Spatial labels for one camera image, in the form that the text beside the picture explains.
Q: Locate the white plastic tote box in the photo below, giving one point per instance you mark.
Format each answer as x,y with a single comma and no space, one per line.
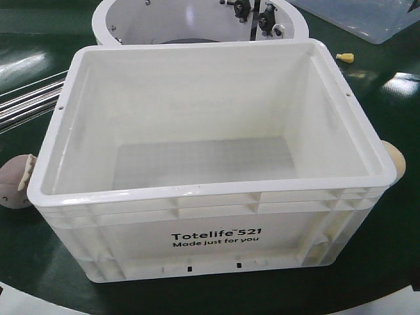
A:
205,158

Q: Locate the yellow plush ball toy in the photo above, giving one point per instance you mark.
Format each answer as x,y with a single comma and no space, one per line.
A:
397,158

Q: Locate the pink plush ball toy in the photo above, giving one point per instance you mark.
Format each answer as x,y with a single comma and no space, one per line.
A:
15,177

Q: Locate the white round drum fixture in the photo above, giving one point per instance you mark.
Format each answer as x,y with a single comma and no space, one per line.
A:
205,21

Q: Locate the small yellow cap piece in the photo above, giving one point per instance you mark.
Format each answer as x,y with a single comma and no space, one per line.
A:
345,57

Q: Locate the metal rods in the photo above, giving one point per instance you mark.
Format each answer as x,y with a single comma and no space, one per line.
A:
30,101

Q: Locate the clear plastic bin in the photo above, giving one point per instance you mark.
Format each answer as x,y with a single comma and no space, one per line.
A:
373,21

